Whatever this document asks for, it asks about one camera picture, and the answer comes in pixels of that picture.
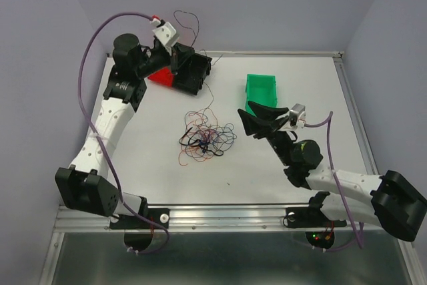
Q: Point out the green plastic bin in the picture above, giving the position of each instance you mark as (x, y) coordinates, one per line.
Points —
(261, 89)

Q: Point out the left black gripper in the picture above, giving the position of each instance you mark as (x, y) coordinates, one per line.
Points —
(167, 53)

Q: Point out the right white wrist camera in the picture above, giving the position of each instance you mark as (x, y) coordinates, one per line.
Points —
(297, 116)

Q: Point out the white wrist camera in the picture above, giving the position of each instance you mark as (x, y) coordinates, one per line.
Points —
(166, 34)
(297, 116)

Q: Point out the aluminium front rail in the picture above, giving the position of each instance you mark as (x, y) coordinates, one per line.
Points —
(188, 219)

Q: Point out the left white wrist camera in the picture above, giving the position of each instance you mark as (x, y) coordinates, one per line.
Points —
(166, 34)

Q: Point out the black plastic bin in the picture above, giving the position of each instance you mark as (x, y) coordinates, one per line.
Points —
(190, 69)

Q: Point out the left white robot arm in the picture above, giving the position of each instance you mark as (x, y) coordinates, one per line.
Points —
(83, 185)

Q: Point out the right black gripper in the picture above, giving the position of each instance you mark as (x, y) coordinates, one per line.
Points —
(260, 127)

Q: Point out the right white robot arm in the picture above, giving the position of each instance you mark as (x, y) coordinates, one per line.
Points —
(388, 201)

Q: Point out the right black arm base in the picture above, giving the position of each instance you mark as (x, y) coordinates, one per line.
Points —
(305, 217)

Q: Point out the red plastic bin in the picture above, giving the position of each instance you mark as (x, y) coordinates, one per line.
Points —
(163, 77)

